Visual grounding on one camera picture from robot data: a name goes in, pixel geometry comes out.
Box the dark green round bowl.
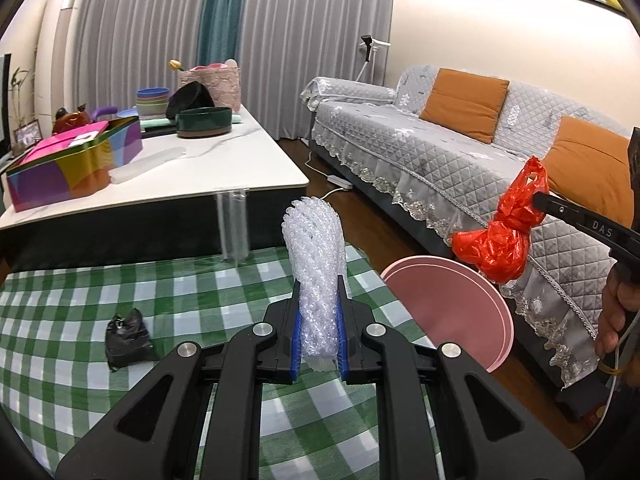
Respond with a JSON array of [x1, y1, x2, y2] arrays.
[[175, 106, 233, 139]]

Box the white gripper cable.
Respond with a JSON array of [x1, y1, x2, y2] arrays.
[[570, 310, 640, 453]]

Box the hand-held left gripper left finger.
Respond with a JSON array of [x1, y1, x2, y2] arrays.
[[55, 280, 303, 480]]

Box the orange cushion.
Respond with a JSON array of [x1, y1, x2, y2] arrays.
[[541, 116, 633, 231], [419, 68, 510, 145]]

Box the teal curtain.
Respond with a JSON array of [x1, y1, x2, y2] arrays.
[[197, 0, 247, 68]]

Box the green checked tablecloth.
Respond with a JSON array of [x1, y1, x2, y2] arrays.
[[0, 245, 441, 480]]

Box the grey quilted sofa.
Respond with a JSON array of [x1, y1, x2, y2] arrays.
[[300, 65, 640, 391]]

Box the brown teapot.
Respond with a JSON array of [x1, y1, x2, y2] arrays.
[[52, 105, 93, 136]]

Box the red plastic bag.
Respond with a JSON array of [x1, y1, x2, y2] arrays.
[[451, 156, 550, 285]]

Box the clear plastic tube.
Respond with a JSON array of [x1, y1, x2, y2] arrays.
[[215, 187, 249, 261]]

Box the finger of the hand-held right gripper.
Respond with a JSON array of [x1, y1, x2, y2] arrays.
[[531, 191, 640, 286]]

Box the black plastic bag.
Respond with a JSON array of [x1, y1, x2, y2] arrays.
[[105, 308, 160, 372]]

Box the grey curtain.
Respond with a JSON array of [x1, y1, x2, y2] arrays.
[[75, 0, 398, 141]]

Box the pink round bin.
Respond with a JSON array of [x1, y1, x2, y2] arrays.
[[381, 256, 515, 373]]

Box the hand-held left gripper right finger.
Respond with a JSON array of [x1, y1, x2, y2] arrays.
[[336, 275, 586, 480]]

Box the stack of coloured bowls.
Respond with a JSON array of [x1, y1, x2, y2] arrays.
[[136, 87, 172, 118]]

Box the person's right hand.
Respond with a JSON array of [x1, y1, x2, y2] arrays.
[[594, 260, 640, 375]]

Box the white standing air conditioner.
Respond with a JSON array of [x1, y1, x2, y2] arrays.
[[37, 0, 90, 117]]

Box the white floor lamp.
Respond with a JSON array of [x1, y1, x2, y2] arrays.
[[356, 35, 392, 83]]

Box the colourful tin box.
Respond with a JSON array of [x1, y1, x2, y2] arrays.
[[5, 116, 143, 213]]

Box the clear bubble wrap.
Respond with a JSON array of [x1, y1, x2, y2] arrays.
[[282, 196, 347, 372]]

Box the black hat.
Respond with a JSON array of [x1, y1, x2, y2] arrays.
[[166, 81, 216, 120]]

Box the bamboo plant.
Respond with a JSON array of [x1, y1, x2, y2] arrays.
[[7, 67, 32, 131]]

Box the white marble coffee table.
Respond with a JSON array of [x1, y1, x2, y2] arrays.
[[0, 105, 311, 273]]

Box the television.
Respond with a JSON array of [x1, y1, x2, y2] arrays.
[[0, 52, 12, 147]]

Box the pink lace basket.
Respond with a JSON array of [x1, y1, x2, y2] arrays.
[[178, 62, 242, 111]]

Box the photo frame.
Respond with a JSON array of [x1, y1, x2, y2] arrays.
[[12, 119, 42, 156]]

